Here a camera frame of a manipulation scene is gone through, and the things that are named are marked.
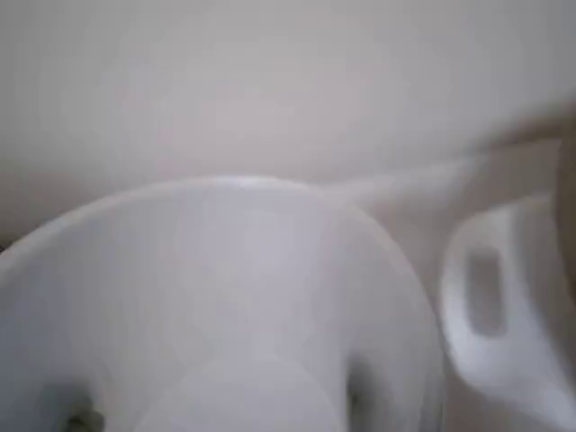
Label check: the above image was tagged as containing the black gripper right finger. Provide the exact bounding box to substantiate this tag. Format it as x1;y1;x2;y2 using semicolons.
346;355;388;428

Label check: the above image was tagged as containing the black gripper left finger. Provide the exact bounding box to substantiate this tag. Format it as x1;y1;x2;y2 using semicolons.
42;382;107;432

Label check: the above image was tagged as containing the translucent white plastic cup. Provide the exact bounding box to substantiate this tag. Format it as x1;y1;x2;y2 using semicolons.
0;175;447;432

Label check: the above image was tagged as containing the white rice cooker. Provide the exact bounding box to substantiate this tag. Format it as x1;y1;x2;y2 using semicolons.
438;193;576;432

